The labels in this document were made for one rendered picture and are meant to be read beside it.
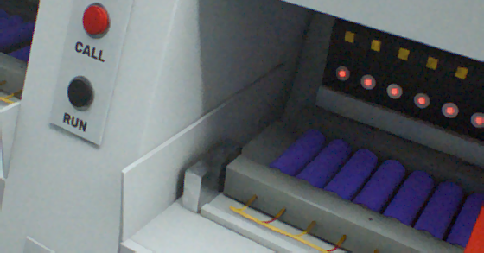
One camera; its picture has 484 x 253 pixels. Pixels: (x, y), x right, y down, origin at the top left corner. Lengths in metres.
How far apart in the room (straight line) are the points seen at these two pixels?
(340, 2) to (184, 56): 0.10
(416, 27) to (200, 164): 0.16
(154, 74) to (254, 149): 0.15
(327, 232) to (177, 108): 0.12
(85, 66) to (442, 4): 0.20
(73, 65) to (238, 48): 0.11
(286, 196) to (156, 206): 0.08
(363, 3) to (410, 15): 0.02
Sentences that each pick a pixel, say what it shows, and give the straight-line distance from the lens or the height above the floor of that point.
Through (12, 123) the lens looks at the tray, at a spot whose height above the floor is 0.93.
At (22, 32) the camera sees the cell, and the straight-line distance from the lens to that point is 0.60.
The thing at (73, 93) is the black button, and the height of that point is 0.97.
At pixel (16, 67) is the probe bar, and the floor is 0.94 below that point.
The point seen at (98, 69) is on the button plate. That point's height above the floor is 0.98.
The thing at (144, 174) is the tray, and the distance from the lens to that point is 0.36.
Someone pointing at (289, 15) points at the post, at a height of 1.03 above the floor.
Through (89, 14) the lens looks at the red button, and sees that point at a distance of 0.36.
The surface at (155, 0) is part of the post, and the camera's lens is 0.35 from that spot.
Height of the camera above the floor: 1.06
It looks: 14 degrees down
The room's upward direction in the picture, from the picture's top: 16 degrees clockwise
